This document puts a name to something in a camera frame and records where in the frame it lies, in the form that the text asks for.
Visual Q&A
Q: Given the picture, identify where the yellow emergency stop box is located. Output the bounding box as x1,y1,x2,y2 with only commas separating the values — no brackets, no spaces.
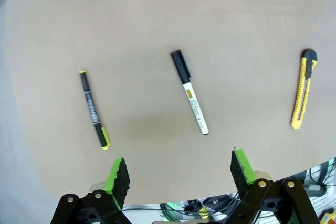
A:
320,207,336,224

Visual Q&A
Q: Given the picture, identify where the black yellow highlighter pen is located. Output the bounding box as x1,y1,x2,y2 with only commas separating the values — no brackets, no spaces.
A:
78,70,112,151

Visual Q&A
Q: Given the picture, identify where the white marker black cap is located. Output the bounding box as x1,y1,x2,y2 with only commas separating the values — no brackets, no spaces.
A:
170,49,210,136

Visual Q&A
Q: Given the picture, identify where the black cable bundle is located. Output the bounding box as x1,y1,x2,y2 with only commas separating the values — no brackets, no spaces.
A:
309,158,336,190

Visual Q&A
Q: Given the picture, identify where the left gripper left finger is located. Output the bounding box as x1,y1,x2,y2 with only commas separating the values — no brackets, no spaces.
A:
50,156,132,224

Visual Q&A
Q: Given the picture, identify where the yellow utility knife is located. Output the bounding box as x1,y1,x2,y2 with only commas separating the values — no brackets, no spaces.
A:
290,48,318,130

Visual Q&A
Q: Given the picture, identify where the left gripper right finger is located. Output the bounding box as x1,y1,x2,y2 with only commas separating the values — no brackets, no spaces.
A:
225,149,320,224

